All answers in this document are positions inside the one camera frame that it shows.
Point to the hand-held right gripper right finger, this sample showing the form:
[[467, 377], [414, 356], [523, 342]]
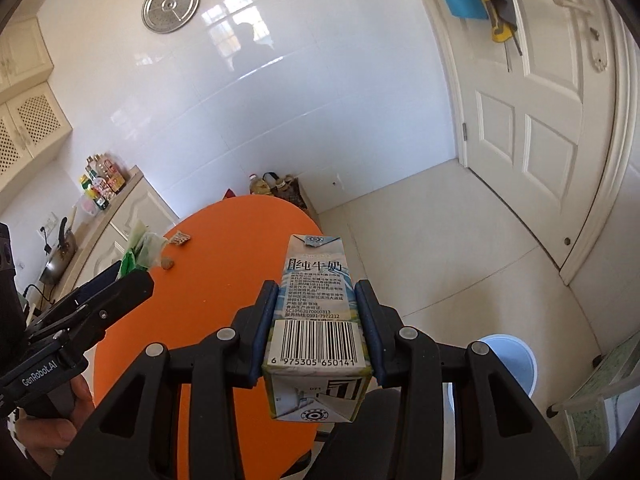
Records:
[[364, 310]]

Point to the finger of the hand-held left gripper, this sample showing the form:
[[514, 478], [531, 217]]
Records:
[[120, 292], [100, 280]]

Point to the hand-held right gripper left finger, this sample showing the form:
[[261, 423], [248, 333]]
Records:
[[270, 310]]

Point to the milk carton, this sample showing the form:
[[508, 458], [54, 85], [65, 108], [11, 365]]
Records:
[[315, 300]]

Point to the pale green white wrapper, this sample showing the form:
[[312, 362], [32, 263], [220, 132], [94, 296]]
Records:
[[147, 245]]

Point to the white plastic bin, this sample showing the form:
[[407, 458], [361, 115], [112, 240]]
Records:
[[510, 360]]

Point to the person's left hand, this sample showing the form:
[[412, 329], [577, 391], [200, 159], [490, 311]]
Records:
[[55, 435]]

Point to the small brown nut shell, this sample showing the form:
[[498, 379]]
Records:
[[166, 263]]

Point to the orange round table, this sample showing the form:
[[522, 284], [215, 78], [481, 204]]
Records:
[[225, 260]]

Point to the clear plastic container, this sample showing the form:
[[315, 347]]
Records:
[[86, 207]]

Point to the cream kitchen base cabinet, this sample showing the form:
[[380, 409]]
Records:
[[135, 210]]

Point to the small blister packet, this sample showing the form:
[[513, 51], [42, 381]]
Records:
[[180, 238]]

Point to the red white pouch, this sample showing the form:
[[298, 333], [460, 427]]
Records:
[[104, 192]]

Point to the tall clear bottle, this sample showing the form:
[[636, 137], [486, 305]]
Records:
[[93, 166]]

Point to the black bag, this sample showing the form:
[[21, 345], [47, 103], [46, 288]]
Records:
[[287, 190]]

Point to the cooking oil bottle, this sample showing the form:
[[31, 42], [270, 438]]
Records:
[[259, 186]]

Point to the cream lattice door cabinet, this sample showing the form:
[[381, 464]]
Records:
[[35, 125]]

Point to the green patterned stool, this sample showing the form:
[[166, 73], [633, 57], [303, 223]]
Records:
[[595, 400]]

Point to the white panel door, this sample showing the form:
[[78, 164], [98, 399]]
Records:
[[540, 110]]

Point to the round metal steamer plate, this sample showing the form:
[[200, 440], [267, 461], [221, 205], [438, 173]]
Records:
[[171, 6]]

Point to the white wall socket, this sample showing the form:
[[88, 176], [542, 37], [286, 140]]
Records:
[[47, 224]]

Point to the cream wall cabinet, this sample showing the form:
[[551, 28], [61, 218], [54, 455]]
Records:
[[20, 55]]

